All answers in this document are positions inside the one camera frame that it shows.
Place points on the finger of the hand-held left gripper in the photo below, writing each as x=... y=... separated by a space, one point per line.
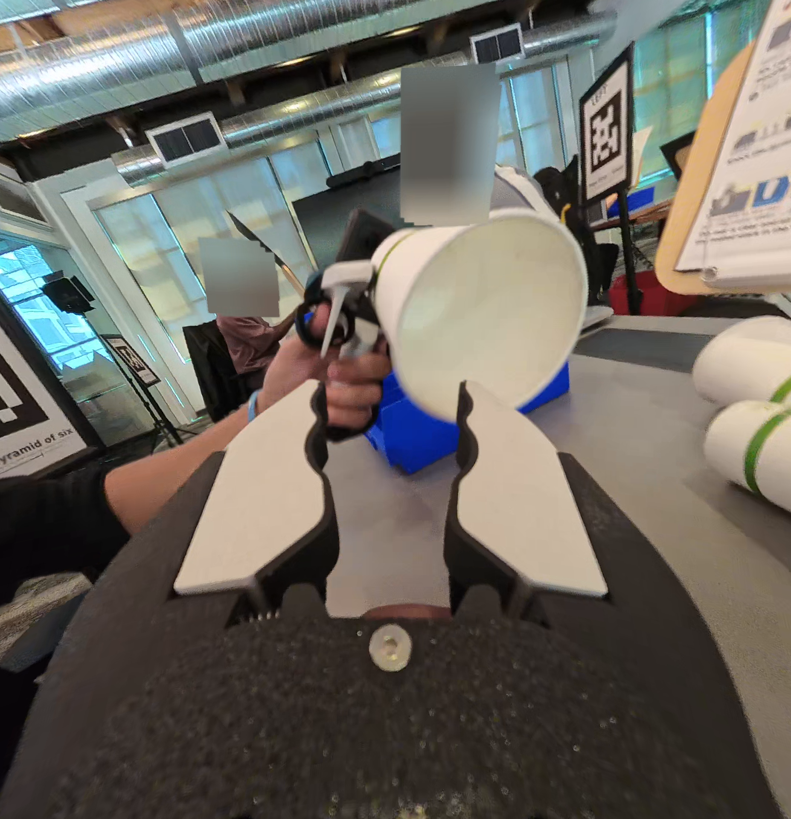
x=347 y=274

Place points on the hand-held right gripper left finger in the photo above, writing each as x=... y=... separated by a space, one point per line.
x=255 y=512

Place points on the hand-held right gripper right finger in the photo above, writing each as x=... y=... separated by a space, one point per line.
x=523 y=512

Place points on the blue plastic bin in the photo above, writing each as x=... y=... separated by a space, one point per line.
x=408 y=441

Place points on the white paper cup green band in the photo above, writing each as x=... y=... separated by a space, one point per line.
x=485 y=307
x=728 y=448
x=741 y=365

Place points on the person's left forearm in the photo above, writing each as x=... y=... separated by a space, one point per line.
x=178 y=460

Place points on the person's left hand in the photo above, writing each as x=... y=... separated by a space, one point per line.
x=293 y=371

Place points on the black display board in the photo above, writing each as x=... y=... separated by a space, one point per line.
x=325 y=217

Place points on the blue wristband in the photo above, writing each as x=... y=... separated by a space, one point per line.
x=253 y=406

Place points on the red storage box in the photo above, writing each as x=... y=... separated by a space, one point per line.
x=658 y=297

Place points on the black studio light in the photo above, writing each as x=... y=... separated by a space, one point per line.
x=69 y=294

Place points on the wooden sign board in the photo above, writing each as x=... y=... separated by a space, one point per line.
x=683 y=224

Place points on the white instruction sheet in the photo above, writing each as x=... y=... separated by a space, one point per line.
x=773 y=96

